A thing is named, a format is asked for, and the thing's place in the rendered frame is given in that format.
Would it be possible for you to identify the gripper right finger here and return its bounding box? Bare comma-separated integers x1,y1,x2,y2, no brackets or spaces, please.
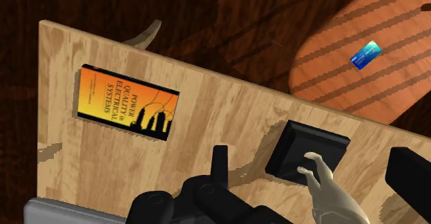
385,147,431,223

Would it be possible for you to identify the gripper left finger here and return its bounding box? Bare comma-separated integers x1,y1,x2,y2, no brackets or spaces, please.
125,144,258,224

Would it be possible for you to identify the light wooden table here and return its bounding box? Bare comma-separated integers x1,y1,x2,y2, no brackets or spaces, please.
36,19,431,224

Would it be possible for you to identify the white animal figure, black base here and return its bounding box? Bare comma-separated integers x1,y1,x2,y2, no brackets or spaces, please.
265,120,372,224

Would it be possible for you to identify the round orange wooden table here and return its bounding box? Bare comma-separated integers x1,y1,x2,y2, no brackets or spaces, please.
289,0,431,125

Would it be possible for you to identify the orange and black book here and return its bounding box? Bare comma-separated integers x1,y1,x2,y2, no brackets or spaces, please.
77,63,180,142

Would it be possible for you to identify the blue card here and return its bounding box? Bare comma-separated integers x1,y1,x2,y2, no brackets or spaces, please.
349,40,383,71

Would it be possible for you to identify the grey flat box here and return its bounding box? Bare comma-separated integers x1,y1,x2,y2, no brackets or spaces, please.
23,197,130,224

